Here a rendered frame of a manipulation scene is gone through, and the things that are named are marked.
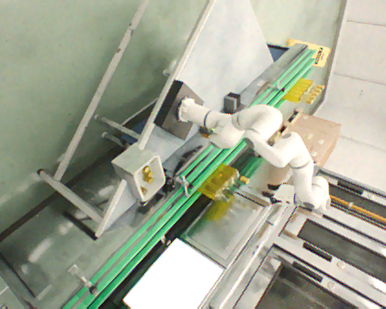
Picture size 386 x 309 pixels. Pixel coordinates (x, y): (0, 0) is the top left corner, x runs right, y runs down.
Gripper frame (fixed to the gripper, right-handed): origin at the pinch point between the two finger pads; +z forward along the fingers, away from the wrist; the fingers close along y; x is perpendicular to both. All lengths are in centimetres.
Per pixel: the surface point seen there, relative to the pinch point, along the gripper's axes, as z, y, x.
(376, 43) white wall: 105, 580, -134
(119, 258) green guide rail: 44, -65, 3
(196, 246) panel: 31.2, -33.3, -18.4
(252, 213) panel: 18.1, 1.4, -23.6
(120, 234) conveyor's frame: 51, -57, 8
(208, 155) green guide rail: 39.9, 6.0, 12.0
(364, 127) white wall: 124, 523, -299
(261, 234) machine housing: 8.3, -7.0, -27.5
